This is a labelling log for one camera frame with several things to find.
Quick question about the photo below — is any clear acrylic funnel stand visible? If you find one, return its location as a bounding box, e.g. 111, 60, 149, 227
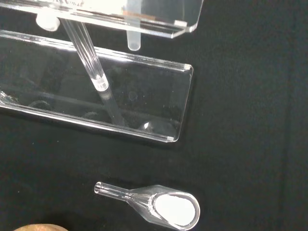
0, 0, 204, 144

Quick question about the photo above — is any translucent white plastic funnel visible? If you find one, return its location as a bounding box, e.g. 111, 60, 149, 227
124, 0, 143, 52

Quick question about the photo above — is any glass weighing funnel with powder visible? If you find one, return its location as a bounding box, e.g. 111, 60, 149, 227
94, 181, 201, 231

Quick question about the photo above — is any black bench cloth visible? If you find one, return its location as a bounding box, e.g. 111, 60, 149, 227
0, 0, 308, 231

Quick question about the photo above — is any cork ring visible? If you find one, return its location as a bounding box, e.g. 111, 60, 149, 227
12, 223, 71, 231

